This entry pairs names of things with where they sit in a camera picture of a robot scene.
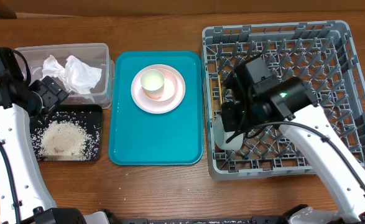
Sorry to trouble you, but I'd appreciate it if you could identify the teal serving tray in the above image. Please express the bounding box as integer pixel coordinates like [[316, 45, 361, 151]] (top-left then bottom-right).
[[108, 51, 203, 166]]

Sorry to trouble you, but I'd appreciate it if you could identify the red snack wrapper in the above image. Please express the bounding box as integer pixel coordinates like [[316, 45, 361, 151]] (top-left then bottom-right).
[[64, 91, 93, 104]]

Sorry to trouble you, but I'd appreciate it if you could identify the clear plastic bin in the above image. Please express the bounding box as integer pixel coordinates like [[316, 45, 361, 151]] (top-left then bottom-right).
[[16, 43, 114, 109]]

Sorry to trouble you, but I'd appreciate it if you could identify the cream cup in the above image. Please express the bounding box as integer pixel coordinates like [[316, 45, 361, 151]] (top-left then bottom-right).
[[140, 69, 164, 99]]

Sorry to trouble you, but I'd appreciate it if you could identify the pink small bowl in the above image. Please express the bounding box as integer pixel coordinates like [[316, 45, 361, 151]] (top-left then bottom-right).
[[147, 68, 177, 101]]

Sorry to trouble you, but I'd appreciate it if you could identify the white napkin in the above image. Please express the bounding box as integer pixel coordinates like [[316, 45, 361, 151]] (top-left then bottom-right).
[[42, 55, 102, 95]]

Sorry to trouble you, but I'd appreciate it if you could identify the white rice pile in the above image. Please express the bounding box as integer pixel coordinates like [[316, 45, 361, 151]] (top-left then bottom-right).
[[30, 113, 101, 161]]

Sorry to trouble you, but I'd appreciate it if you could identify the white bowl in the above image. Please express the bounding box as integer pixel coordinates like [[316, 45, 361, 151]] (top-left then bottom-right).
[[213, 115, 244, 151]]

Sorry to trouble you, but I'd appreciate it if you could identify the pink plate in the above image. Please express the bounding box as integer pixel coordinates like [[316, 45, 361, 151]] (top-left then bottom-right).
[[131, 64, 185, 114]]

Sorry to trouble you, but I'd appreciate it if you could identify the wooden chopstick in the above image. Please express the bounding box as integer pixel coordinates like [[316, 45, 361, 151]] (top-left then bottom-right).
[[218, 75, 223, 105], [210, 79, 216, 122]]

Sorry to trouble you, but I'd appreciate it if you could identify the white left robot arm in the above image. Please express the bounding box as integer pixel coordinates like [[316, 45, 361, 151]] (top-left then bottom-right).
[[0, 47, 119, 223]]

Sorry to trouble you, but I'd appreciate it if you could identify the cardboard backdrop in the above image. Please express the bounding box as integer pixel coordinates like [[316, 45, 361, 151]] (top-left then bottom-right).
[[0, 0, 365, 18]]

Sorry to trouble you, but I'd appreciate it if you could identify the grey dish rack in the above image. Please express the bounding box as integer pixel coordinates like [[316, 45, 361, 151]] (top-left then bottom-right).
[[201, 21, 365, 180]]

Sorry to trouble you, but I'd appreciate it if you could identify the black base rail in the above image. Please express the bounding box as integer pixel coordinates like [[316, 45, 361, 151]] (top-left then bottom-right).
[[116, 215, 288, 224]]

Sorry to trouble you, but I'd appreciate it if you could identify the black plastic tray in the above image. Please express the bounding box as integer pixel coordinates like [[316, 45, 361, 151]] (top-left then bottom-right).
[[29, 104, 103, 162]]

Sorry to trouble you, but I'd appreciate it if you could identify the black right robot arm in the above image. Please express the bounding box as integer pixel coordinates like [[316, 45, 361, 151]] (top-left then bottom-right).
[[214, 74, 365, 223]]

